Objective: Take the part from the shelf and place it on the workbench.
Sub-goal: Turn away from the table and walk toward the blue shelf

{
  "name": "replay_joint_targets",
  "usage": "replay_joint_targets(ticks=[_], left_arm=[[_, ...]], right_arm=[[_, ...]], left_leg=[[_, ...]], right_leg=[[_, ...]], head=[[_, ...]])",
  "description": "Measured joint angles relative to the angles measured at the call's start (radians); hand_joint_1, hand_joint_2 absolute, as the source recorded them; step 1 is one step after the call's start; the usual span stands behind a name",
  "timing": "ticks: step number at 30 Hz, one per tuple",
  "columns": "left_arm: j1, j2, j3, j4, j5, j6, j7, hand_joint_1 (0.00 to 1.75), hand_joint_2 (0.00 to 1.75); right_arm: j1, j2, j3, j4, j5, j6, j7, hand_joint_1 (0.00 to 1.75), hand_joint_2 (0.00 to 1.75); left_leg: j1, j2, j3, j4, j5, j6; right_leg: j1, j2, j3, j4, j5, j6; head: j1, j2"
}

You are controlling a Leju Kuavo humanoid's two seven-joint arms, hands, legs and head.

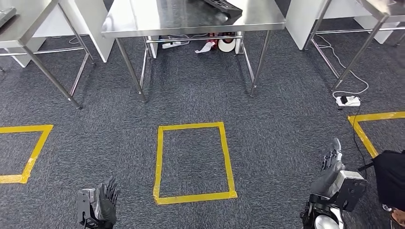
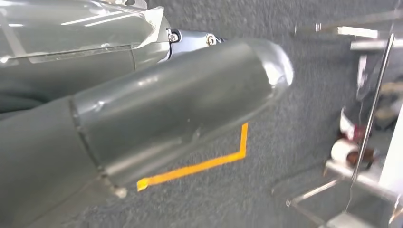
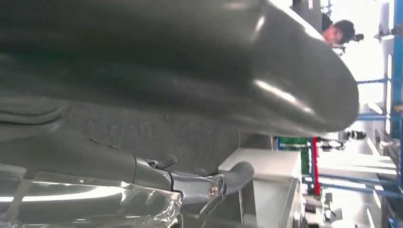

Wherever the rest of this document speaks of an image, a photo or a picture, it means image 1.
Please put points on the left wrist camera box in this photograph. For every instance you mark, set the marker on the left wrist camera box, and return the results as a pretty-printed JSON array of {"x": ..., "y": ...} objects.
[{"x": 84, "y": 205}]

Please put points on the stainless steel workbench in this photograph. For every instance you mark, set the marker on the stainless steel workbench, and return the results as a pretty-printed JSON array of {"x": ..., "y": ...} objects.
[{"x": 158, "y": 15}]

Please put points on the person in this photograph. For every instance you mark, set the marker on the person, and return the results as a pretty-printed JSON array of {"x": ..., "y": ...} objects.
[{"x": 392, "y": 180}]

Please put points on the stainless steel table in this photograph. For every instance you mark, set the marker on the stainless steel table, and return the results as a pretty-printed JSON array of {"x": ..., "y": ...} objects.
[
  {"x": 25, "y": 22},
  {"x": 379, "y": 9}
]

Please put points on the crumpled white paper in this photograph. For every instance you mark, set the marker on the crumpled white paper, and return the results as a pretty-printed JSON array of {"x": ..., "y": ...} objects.
[{"x": 205, "y": 48}]

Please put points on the white power strip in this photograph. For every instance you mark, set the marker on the white power strip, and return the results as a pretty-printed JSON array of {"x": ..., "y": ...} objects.
[
  {"x": 348, "y": 101},
  {"x": 172, "y": 45}
]

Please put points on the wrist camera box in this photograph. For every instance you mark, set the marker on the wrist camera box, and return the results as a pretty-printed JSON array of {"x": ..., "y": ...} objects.
[
  {"x": 84, "y": 205},
  {"x": 351, "y": 189}
]

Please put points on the white paper roll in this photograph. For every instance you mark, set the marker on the white paper roll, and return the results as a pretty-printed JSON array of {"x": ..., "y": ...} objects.
[{"x": 227, "y": 45}]

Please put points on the long black plastic part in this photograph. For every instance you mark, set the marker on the long black plastic part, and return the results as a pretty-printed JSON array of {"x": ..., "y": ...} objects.
[{"x": 226, "y": 8}]

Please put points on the flat grey device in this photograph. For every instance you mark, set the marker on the flat grey device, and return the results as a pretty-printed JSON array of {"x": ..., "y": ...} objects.
[{"x": 6, "y": 15}]

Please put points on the yellow floor tape square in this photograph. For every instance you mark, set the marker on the yellow floor tape square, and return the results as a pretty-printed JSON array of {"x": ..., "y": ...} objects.
[
  {"x": 196, "y": 198},
  {"x": 360, "y": 134}
]

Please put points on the red object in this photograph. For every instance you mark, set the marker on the red object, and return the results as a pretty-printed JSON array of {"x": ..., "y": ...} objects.
[{"x": 216, "y": 38}]

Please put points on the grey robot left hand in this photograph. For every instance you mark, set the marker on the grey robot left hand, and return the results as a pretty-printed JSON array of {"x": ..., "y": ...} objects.
[{"x": 106, "y": 202}]

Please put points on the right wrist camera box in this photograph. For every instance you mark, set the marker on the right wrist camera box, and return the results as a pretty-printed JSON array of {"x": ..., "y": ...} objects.
[{"x": 351, "y": 189}]

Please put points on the white partition panel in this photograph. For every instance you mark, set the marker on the white partition panel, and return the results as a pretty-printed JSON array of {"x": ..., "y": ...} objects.
[
  {"x": 98, "y": 31},
  {"x": 300, "y": 22}
]

